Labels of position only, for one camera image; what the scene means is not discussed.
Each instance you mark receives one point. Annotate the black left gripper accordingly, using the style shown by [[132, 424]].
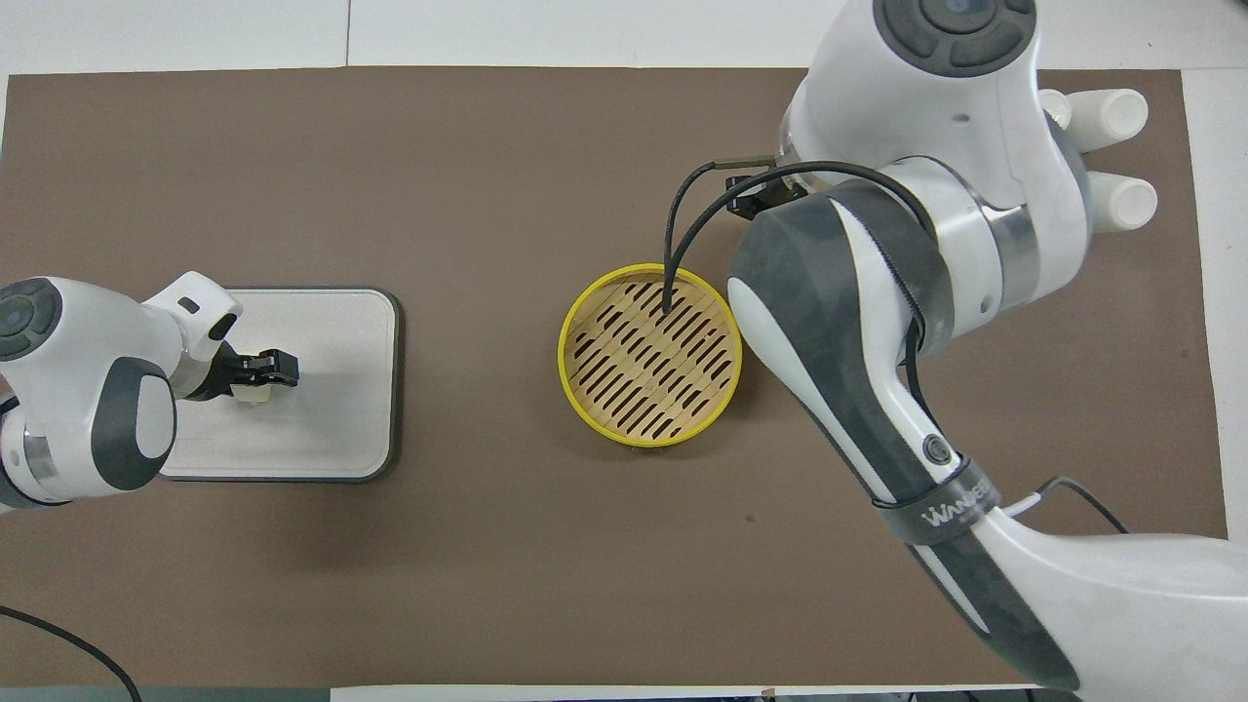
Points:
[[222, 372]]

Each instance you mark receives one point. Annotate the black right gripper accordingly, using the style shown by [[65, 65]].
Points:
[[765, 195]]

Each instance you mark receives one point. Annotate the white steamed bun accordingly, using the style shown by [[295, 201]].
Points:
[[253, 395]]

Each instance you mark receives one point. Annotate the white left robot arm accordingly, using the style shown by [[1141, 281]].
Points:
[[88, 390]]

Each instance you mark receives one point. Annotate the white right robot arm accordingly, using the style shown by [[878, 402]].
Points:
[[936, 292]]

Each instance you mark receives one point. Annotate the yellow bamboo steamer base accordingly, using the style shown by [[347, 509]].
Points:
[[648, 356]]

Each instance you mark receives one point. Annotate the brown table mat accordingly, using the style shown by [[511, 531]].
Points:
[[468, 565]]

